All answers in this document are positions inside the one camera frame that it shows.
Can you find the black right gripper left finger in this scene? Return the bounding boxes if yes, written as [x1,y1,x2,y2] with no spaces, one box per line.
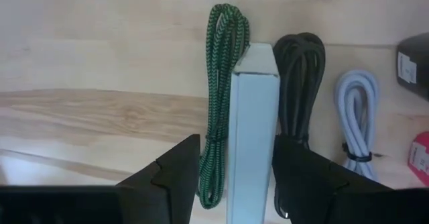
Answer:
[115,133,201,224]

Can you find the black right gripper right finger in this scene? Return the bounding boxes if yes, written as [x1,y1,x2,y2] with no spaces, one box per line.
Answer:
[271,135,396,224]

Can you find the white cable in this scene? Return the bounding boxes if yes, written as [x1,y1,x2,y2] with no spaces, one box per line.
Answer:
[333,68,381,182]

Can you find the black cable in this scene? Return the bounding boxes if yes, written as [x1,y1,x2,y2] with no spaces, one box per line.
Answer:
[272,32,327,220]

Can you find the pink wall charger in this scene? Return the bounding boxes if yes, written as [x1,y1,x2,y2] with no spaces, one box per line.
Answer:
[406,131,429,188]

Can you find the green braided cable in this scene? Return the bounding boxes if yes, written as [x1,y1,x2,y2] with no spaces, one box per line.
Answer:
[196,3,251,210]

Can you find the black wall charger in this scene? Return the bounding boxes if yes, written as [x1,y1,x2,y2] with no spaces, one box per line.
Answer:
[395,32,429,102]

